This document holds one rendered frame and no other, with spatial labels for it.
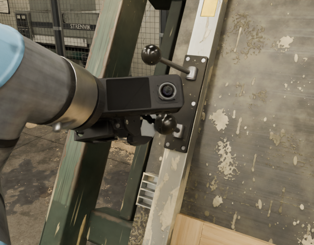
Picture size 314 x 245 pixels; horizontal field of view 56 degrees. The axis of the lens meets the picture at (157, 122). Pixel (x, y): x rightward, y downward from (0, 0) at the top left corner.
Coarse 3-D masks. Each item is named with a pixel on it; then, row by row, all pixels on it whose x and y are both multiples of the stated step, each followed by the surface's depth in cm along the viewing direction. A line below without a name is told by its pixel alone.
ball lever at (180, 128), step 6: (162, 114) 48; (168, 114) 48; (156, 120) 48; (162, 120) 47; (168, 120) 47; (174, 120) 48; (156, 126) 48; (162, 126) 47; (168, 126) 47; (174, 126) 48; (180, 126) 58; (162, 132) 48; (168, 132) 48; (174, 132) 58; (180, 132) 58
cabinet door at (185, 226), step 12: (180, 216) 59; (180, 228) 59; (192, 228) 58; (204, 228) 57; (216, 228) 56; (180, 240) 58; (192, 240) 57; (204, 240) 56; (216, 240) 56; (228, 240) 55; (240, 240) 54; (252, 240) 53
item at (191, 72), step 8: (144, 48) 53; (152, 48) 52; (144, 56) 53; (152, 56) 52; (160, 56) 53; (152, 64) 53; (168, 64) 56; (176, 64) 57; (184, 72) 59; (192, 72) 59
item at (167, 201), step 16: (224, 0) 62; (224, 16) 64; (192, 32) 63; (208, 32) 61; (192, 48) 62; (208, 48) 61; (208, 64) 60; (208, 80) 62; (192, 144) 61; (176, 160) 59; (160, 176) 60; (176, 176) 59; (160, 192) 59; (176, 192) 58; (160, 208) 59; (176, 208) 59; (160, 224) 58; (144, 240) 59; (160, 240) 58
